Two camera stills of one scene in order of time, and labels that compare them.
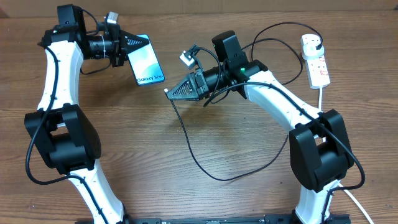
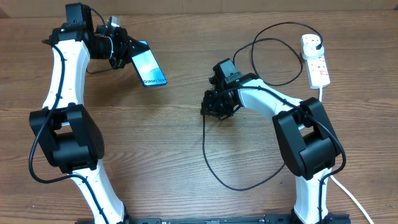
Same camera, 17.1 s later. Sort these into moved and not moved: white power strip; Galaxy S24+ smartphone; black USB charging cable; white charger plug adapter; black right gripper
Moved: black right gripper; Galaxy S24+ smartphone; black USB charging cable
Not moved: white power strip; white charger plug adapter
